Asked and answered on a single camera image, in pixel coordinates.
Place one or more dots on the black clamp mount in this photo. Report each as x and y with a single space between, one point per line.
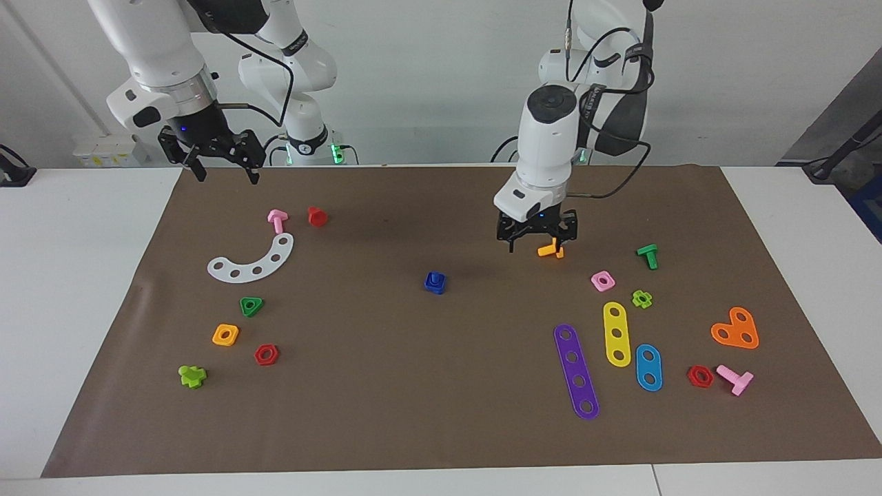
17 176

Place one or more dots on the orange square nut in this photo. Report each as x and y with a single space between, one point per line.
216 337

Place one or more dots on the yellow three-hole plate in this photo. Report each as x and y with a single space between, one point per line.
615 324

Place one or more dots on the pink plastic screw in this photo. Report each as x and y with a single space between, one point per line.
739 380
278 220

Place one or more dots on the green plastic screw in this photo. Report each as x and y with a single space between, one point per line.
648 253

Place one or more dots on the black stand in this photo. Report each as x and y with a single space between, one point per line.
827 169

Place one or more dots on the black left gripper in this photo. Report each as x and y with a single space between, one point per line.
537 224

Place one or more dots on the blue box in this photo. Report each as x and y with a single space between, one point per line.
872 207

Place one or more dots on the blue plastic screw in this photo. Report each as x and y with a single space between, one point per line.
434 292

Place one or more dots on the blue square nut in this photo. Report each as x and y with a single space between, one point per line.
442 277

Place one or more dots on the green triangle nut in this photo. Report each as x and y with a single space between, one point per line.
258 302

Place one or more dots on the lime green flower nut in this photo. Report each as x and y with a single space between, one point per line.
635 299

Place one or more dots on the white curved five-hole plate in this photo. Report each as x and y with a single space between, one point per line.
246 273

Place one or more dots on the white power box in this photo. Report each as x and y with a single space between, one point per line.
103 148

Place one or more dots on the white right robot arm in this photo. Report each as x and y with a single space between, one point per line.
158 48

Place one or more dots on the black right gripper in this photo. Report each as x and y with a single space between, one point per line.
205 136

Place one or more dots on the lime green cross screw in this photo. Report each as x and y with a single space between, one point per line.
191 377

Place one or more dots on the orange plastic screw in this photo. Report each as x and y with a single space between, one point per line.
544 252

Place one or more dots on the blue two-hole plate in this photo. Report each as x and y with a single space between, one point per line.
648 367

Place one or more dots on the pink square nut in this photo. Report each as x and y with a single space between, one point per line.
595 282

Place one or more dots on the red plastic screw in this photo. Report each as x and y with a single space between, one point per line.
317 217

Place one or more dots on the purple four-hole strip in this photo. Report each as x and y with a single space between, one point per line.
576 370

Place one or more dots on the red hexagon nut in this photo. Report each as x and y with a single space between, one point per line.
258 355
691 377

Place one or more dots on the brown table mat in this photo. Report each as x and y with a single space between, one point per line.
441 386

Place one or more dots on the orange heart-shaped plate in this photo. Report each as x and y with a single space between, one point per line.
736 329

